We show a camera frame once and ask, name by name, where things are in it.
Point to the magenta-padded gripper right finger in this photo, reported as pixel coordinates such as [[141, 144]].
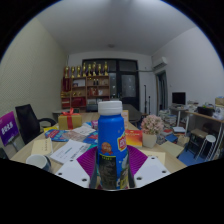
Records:
[[140, 161]]

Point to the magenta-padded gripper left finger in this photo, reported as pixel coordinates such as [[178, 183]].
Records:
[[86, 161]]

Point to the blue white-capped drink bottle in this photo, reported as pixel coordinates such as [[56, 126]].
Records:
[[111, 143]]

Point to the white printed paper sheet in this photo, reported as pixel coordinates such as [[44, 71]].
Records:
[[70, 150]]

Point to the red and yellow book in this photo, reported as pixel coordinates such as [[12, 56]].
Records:
[[134, 138]]

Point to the small wooden bench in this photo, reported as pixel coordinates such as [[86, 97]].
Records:
[[171, 148]]

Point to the pink flowers in white pot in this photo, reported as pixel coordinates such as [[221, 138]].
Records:
[[151, 126]]

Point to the blue magazine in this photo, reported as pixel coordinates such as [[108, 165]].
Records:
[[56, 135]]

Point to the gold gift box, red ribbon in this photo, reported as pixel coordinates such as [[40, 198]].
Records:
[[70, 121]]

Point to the beige envelope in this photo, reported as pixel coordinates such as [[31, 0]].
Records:
[[42, 146]]

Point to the orange standing box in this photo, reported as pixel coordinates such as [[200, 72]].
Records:
[[125, 116]]

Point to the grey armchair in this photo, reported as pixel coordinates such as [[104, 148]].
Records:
[[133, 113]]

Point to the stack of books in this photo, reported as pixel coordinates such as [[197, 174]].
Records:
[[168, 118]]

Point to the black microphone stands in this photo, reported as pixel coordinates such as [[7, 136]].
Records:
[[145, 100]]

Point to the black office chair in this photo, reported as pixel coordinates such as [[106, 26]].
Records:
[[28, 121]]

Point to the wooden shelf unit with trophies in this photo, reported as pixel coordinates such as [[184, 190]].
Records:
[[80, 91]]

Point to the white round stool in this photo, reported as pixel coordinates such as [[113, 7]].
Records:
[[210, 138]]

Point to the black computer monitor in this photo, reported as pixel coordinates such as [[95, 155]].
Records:
[[178, 98]]

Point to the cluttered wooden side desk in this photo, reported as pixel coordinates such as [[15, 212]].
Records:
[[203, 115]]

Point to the dark glass door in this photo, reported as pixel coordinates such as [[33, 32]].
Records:
[[128, 83]]

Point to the purple sign board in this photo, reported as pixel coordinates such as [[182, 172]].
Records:
[[8, 128]]

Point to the white air conditioner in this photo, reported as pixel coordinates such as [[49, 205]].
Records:
[[160, 62]]

